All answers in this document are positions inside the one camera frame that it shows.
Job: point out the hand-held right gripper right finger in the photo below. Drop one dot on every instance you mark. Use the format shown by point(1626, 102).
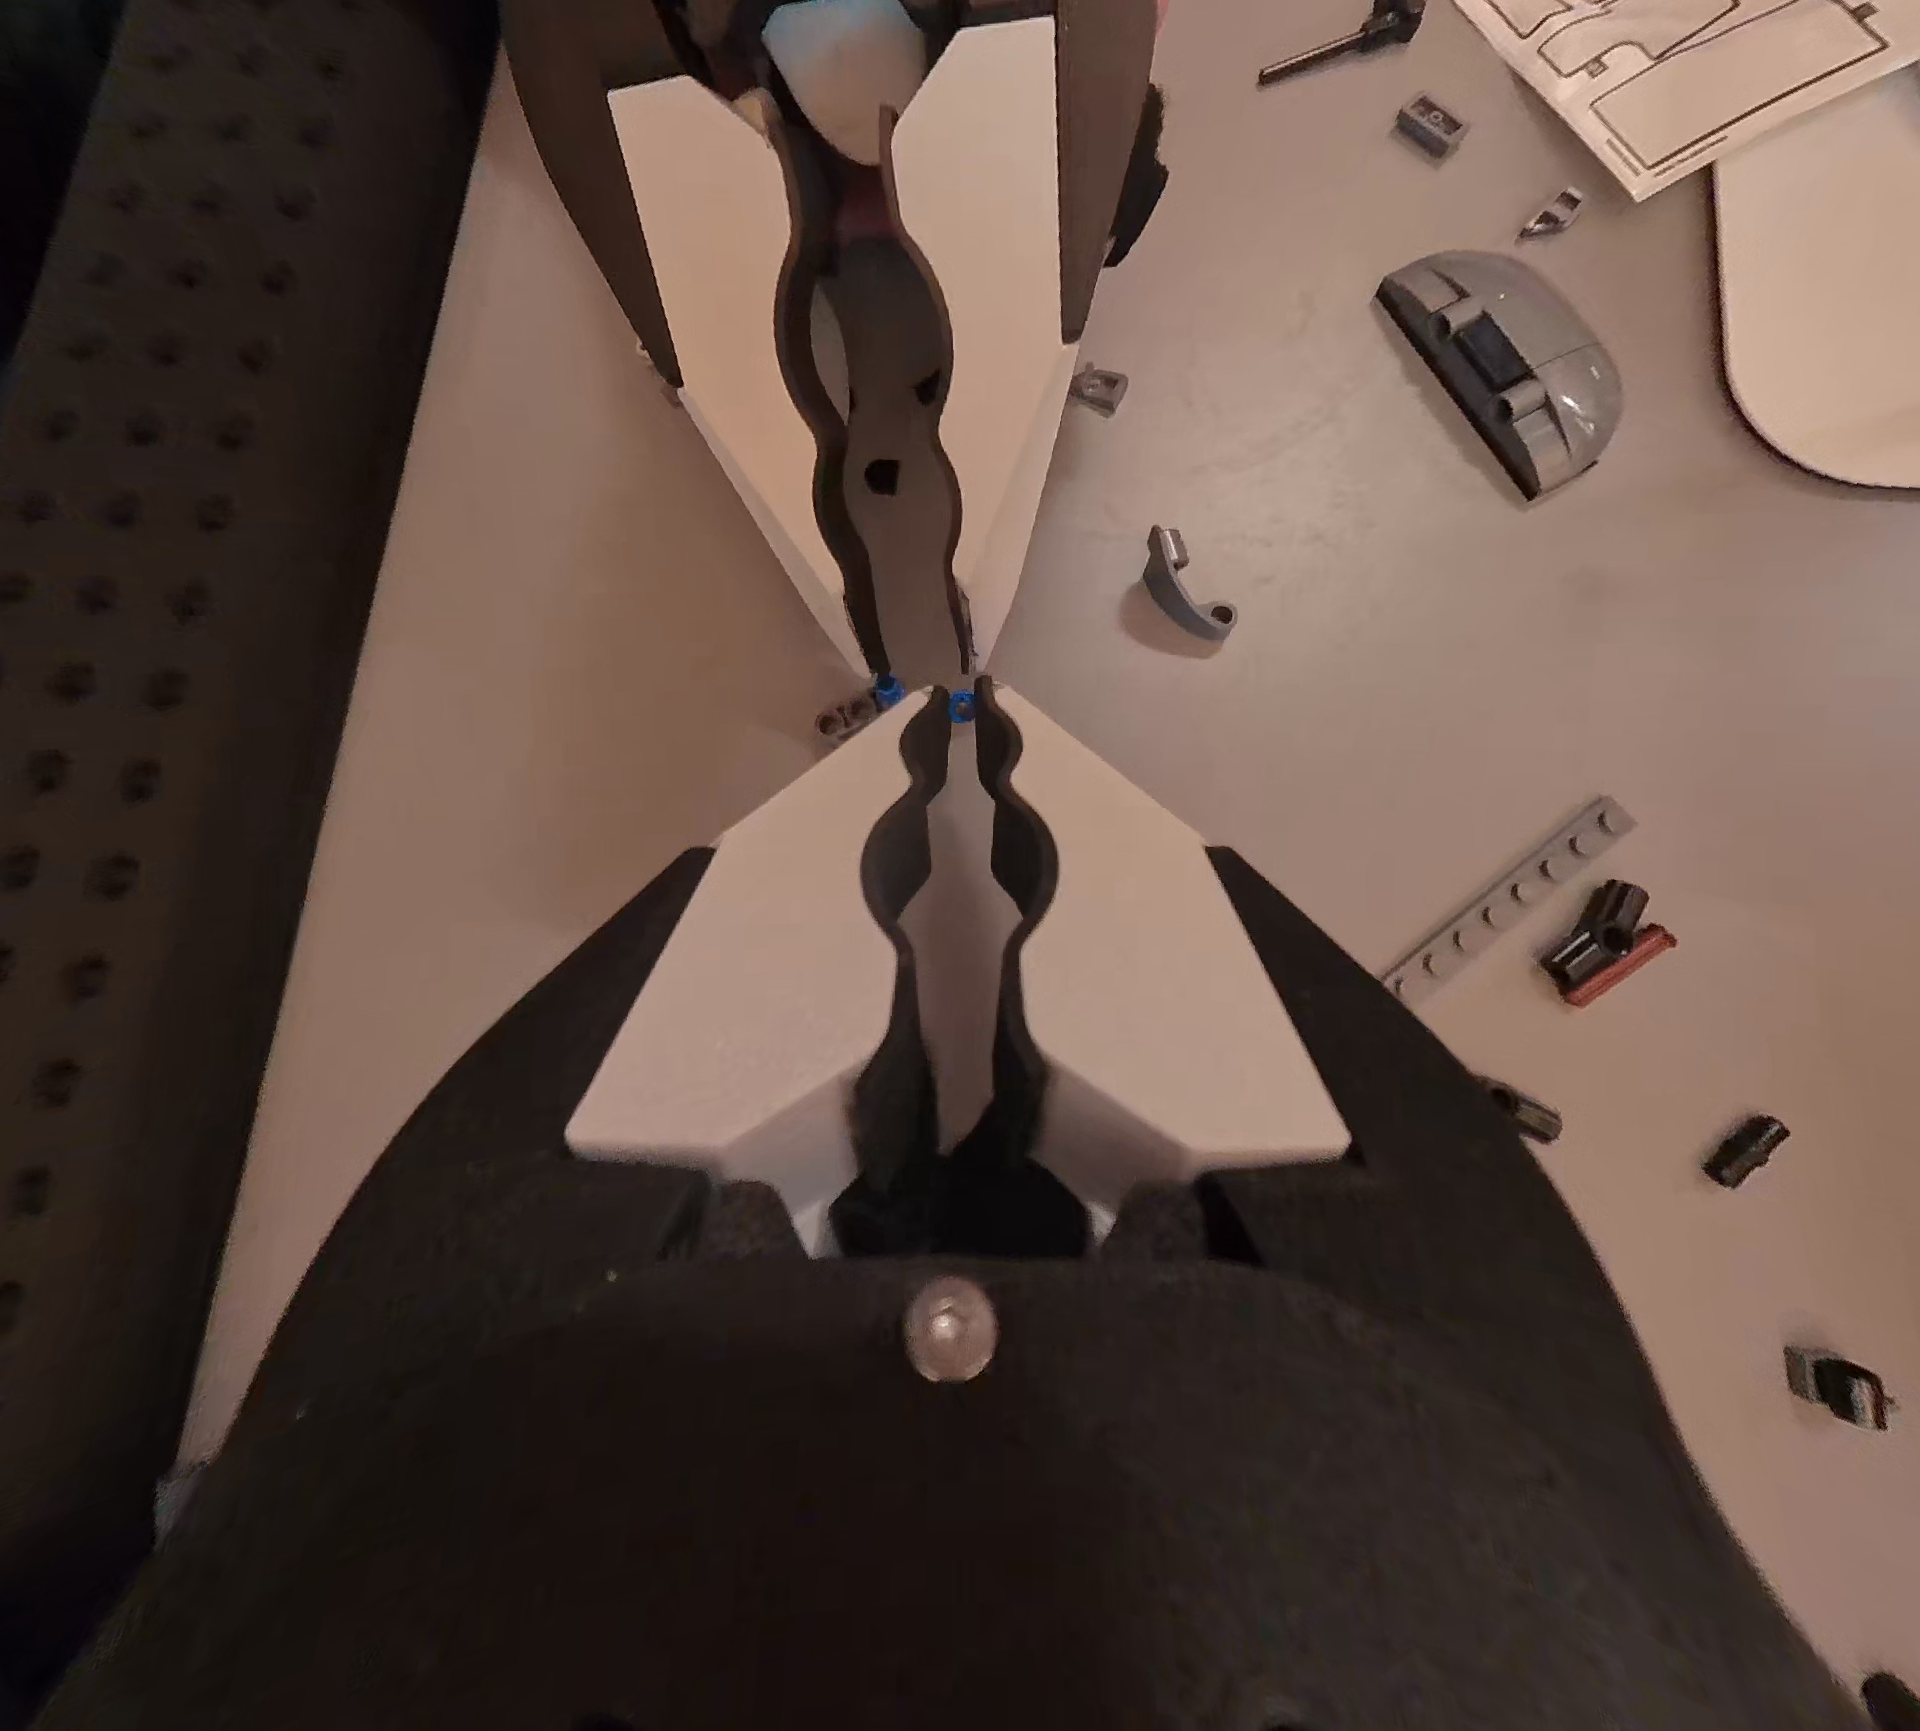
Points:
point(1184, 1012)

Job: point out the long grey lego plate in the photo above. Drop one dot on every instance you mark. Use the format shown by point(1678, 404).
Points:
point(1509, 904)

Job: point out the small grey lego plate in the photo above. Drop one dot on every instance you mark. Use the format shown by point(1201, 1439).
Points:
point(1430, 128)

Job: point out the lego sticker sheet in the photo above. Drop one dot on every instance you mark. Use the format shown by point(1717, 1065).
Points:
point(1725, 36)

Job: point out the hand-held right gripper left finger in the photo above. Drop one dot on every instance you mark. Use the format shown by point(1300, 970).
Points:
point(734, 996)

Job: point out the grey lego arch piece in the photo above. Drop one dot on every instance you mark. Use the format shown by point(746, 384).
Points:
point(1179, 592)

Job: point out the short black lego pin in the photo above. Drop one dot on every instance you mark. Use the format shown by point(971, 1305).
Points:
point(1746, 1149)

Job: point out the black lego axle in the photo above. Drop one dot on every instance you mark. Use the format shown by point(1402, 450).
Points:
point(1350, 38)

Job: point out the small grey clip piece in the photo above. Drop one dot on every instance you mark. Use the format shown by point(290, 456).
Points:
point(1551, 212)

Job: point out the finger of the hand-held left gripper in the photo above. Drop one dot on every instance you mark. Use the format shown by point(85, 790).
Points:
point(704, 260)
point(1005, 260)

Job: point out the grey curved lego assembly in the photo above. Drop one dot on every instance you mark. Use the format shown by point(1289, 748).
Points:
point(1501, 374)

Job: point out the black grey small lego piece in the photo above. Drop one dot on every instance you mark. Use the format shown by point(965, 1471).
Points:
point(1838, 1389)

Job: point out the small grey lego bracket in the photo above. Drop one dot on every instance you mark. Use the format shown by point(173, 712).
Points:
point(1103, 388)

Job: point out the black perforated office chair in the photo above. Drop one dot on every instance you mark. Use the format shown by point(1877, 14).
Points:
point(224, 562)

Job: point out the black and brown lego piece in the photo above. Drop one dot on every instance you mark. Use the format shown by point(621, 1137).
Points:
point(1604, 944)

